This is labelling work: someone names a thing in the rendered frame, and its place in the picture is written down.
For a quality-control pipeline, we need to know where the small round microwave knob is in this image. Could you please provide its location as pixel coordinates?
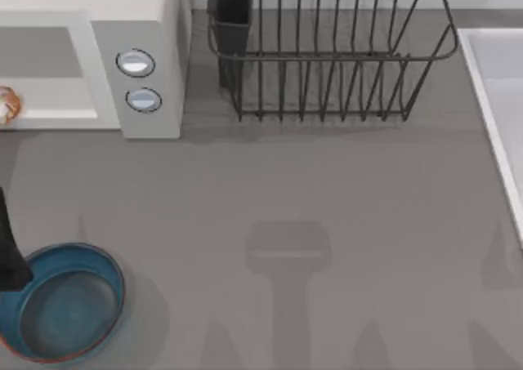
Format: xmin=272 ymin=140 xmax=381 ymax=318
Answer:
xmin=124 ymin=87 xmax=163 ymax=114

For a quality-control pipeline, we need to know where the pale microwave oven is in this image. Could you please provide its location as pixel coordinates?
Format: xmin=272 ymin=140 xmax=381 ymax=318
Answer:
xmin=0 ymin=0 xmax=193 ymax=140

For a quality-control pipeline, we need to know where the black cutlery holder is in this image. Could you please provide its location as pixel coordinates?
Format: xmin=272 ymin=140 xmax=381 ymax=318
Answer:
xmin=206 ymin=0 xmax=253 ymax=88

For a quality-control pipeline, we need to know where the large round microwave knob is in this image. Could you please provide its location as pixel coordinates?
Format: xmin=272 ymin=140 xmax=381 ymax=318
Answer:
xmin=115 ymin=47 xmax=157 ymax=78

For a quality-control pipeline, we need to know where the pale microwave door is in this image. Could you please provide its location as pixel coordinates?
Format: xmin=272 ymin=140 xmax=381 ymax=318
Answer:
xmin=0 ymin=10 xmax=123 ymax=132

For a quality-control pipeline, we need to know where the blue bowl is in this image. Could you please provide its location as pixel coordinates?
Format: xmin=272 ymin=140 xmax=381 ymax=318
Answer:
xmin=0 ymin=243 xmax=127 ymax=364

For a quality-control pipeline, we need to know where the white sink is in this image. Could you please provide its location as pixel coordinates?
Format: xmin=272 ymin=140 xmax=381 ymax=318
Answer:
xmin=456 ymin=27 xmax=523 ymax=252

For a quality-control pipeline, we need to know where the bread roll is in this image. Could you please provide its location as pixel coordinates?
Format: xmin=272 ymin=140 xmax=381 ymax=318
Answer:
xmin=0 ymin=86 xmax=24 ymax=127

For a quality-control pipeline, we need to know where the black wire dish rack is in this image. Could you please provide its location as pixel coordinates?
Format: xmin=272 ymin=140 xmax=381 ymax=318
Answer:
xmin=206 ymin=0 xmax=458 ymax=123

